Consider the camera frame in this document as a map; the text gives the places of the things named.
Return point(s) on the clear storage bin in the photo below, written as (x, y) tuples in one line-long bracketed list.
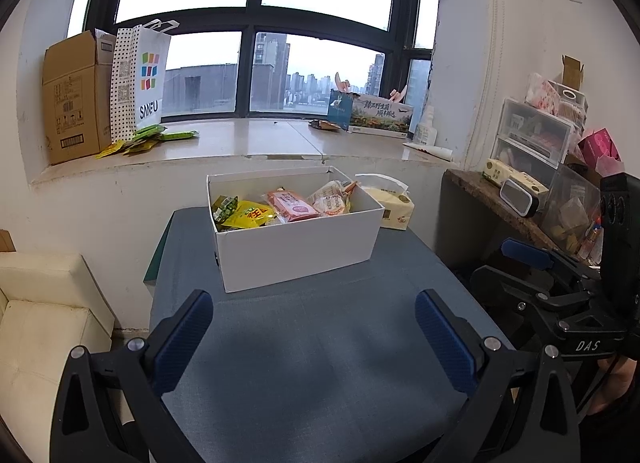
[(570, 213)]

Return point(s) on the white tube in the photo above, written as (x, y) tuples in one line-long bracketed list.
[(430, 151)]

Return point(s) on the black window frame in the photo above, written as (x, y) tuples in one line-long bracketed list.
[(245, 73)]

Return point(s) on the cream printed packet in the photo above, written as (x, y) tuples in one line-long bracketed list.
[(515, 177)]

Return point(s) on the orange paper figure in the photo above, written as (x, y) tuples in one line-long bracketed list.
[(398, 94), (342, 83)]

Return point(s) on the blue grey tablecloth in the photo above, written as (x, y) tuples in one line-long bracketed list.
[(320, 343)]

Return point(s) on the person's right hand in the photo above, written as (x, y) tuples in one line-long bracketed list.
[(617, 385)]

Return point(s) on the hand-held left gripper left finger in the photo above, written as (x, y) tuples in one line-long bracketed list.
[(175, 343)]

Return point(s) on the small dark green snack packet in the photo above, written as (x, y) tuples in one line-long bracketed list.
[(225, 208)]

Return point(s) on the yellow snack packet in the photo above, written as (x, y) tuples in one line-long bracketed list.
[(250, 217)]

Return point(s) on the white cardboard box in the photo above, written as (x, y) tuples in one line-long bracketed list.
[(300, 255)]

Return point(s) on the cream tissue pack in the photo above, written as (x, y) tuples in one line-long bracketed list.
[(395, 208)]

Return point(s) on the clear plastic drawer unit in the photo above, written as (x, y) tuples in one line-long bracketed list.
[(530, 143)]

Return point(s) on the pile of green yellow sachets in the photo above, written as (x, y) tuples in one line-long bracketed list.
[(145, 141)]

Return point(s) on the white dotted shopping bag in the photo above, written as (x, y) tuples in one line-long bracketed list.
[(142, 93)]

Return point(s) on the small open cardboard box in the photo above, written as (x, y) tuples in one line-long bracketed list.
[(572, 74)]

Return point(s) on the white leather sofa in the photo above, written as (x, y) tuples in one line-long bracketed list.
[(45, 333)]

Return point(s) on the pink patterned packet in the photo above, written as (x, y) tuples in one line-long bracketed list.
[(542, 93)]

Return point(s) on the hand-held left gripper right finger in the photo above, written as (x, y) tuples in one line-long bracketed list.
[(447, 343)]

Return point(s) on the brown cardboard carton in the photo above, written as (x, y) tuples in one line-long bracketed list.
[(75, 98)]

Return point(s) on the brown side table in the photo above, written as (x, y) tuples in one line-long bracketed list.
[(472, 188)]

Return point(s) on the white spray bottle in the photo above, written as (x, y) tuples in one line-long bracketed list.
[(426, 130)]

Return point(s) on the landscape printed tissue box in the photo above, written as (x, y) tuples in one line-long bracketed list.
[(380, 116)]

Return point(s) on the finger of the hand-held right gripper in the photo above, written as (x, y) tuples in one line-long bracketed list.
[(525, 252), (540, 308)]

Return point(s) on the pink snack packet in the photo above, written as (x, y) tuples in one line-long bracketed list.
[(292, 206)]

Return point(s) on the pink box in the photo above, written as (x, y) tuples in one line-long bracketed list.
[(597, 147)]

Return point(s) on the white printed snack packet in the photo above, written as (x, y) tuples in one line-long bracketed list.
[(330, 203)]

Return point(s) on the small blue box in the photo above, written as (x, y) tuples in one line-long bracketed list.
[(341, 110)]

